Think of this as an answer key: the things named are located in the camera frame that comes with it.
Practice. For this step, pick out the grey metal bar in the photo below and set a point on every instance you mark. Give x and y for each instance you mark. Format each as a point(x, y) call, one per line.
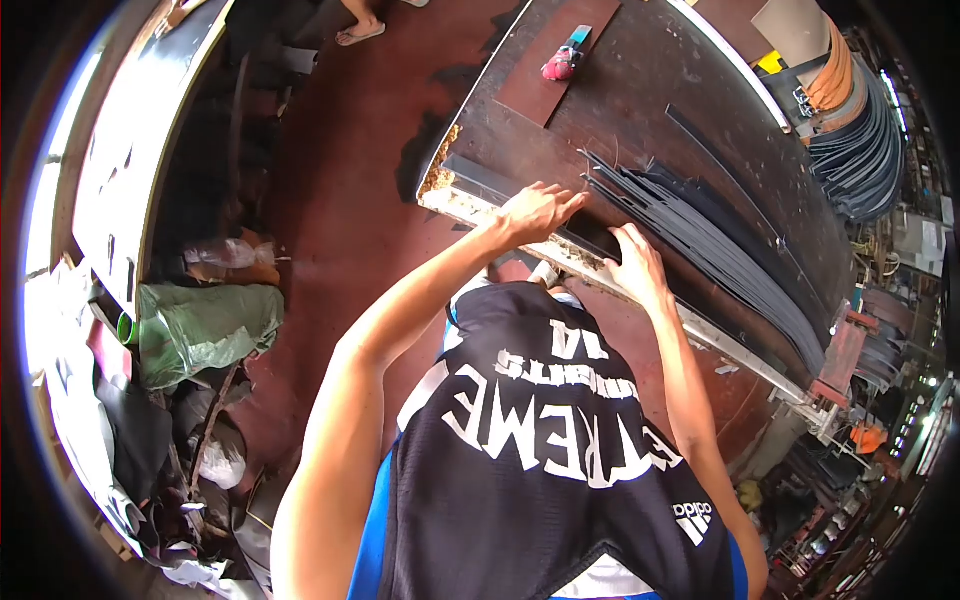
point(476, 178)

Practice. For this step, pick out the person's left hand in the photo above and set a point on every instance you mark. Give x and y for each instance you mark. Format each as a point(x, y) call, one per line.
point(534, 217)

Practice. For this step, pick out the stack of curved tan sheets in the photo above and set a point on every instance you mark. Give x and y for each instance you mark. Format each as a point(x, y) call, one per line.
point(840, 82)

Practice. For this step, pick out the stack of curved black sheets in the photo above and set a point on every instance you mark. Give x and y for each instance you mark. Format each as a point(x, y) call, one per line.
point(862, 157)

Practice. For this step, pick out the black leather piece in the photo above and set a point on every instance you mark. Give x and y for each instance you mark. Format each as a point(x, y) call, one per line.
point(592, 234)

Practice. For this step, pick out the long thin black strip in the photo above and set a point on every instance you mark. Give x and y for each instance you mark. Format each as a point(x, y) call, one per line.
point(720, 166)

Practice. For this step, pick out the pile of black leather strips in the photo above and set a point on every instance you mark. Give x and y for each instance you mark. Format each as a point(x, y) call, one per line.
point(705, 240)

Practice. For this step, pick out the wooden stick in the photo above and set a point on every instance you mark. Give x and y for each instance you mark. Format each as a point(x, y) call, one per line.
point(210, 427)

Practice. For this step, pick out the white plastic bag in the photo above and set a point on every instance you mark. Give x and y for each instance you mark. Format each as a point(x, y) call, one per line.
point(223, 465)

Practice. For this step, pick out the white-topped bench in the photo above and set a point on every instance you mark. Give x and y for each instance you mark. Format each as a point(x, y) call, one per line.
point(142, 120)

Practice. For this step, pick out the brown flat board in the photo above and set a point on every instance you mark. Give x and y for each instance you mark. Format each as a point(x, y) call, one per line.
point(551, 60)

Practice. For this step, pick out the person's legs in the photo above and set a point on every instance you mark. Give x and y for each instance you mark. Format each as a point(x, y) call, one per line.
point(546, 274)

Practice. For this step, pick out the green sack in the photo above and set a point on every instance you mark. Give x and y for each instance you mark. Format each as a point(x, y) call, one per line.
point(206, 326)

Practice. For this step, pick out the person's right fingers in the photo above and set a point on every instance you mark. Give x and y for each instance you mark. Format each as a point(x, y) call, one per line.
point(624, 241)

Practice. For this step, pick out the dark wooden work table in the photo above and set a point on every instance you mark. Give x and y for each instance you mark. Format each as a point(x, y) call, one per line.
point(637, 90)

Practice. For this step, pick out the red metal bracket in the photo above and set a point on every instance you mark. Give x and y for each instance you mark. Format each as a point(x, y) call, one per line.
point(840, 360)

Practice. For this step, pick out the clear plastic bag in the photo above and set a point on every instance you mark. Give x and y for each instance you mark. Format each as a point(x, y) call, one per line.
point(229, 253)

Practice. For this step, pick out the person's right hand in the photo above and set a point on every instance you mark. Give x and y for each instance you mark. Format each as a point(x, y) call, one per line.
point(639, 270)

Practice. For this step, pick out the person's left fingers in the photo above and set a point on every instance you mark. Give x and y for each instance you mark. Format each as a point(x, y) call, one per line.
point(553, 196)

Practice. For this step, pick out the green round cup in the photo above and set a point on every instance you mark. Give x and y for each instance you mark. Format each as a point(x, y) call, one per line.
point(126, 328)

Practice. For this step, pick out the person's body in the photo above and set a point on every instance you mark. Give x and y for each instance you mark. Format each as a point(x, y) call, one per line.
point(525, 465)

